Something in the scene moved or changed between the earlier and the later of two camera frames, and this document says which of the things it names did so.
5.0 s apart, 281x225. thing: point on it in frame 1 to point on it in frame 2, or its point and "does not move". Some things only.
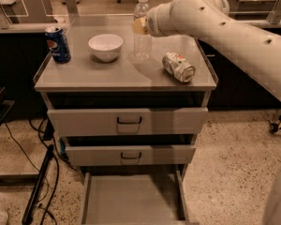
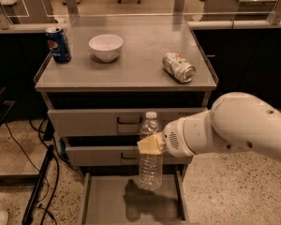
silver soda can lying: [179, 66] does not move
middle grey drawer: [131, 155] does not move
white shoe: [1, 217] does not move
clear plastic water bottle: [141, 42] to [150, 165]
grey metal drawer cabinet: [129, 125] does not move
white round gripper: [155, 22] to [172, 139]
